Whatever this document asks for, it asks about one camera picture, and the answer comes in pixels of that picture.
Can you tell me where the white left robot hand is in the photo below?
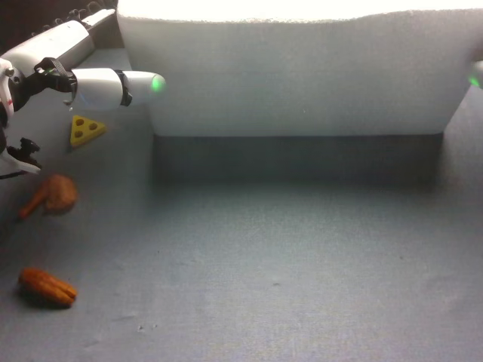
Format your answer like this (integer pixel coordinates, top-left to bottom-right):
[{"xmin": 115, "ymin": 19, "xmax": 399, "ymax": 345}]
[{"xmin": 0, "ymin": 0, "xmax": 168, "ymax": 112}]

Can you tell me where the white styrofoam lid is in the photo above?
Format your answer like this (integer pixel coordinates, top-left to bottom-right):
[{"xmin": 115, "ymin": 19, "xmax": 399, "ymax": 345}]
[{"xmin": 115, "ymin": 0, "xmax": 482, "ymax": 72}]

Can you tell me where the white styrofoam three-cavity tray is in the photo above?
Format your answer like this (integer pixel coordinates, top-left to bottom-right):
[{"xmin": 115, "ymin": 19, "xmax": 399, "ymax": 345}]
[{"xmin": 145, "ymin": 69, "xmax": 475, "ymax": 137}]

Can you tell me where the yellow toy cheese wedge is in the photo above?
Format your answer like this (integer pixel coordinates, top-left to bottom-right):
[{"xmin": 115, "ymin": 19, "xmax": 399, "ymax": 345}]
[{"xmin": 69, "ymin": 114, "xmax": 108, "ymax": 149}]

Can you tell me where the orange toy chicken drumstick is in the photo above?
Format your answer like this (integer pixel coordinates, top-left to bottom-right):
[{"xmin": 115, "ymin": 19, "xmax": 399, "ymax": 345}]
[{"xmin": 18, "ymin": 173, "xmax": 80, "ymax": 219}]

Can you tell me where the brown toy bread roll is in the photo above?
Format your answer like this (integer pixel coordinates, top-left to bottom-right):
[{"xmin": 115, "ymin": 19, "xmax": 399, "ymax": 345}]
[{"xmin": 17, "ymin": 266, "xmax": 79, "ymax": 308}]

